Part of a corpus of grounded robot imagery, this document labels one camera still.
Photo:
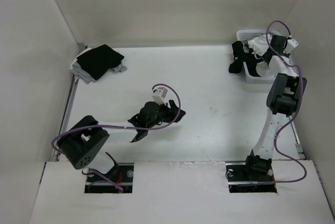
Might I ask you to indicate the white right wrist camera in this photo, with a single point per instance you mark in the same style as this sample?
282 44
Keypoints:
291 44

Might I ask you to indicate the white tank top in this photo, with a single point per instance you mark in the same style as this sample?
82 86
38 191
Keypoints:
259 46

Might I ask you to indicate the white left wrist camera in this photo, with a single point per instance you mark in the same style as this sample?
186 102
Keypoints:
159 95

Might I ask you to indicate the left metal table rail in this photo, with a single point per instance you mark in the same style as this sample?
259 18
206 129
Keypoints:
68 105

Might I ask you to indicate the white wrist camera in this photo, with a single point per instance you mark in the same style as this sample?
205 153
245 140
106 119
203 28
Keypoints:
159 95
291 44

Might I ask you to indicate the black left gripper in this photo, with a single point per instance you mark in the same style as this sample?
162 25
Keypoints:
167 110

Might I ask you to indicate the black tank top hanging out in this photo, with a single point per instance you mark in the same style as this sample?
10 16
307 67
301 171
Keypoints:
238 58

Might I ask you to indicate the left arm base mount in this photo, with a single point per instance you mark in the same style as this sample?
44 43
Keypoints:
119 173

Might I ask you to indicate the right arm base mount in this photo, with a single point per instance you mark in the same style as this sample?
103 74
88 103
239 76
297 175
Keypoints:
241 181

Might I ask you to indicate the right metal table rail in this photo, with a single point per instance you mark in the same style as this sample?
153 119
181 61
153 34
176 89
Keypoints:
298 145

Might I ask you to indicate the black garments in basket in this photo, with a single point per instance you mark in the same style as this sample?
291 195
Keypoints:
257 66

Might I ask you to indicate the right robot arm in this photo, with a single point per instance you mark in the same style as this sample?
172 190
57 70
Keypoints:
283 103

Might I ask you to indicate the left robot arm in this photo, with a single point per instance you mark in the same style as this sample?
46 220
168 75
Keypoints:
83 143

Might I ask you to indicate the white plastic laundry basket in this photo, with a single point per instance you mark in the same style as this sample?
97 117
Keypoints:
251 37

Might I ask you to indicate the folded black tank top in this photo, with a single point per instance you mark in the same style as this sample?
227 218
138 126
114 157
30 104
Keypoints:
97 61

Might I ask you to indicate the metal table rail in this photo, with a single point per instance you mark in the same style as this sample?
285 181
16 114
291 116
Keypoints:
68 105
298 145

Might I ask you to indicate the folded grey tank tops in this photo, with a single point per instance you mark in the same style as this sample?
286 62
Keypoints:
78 72

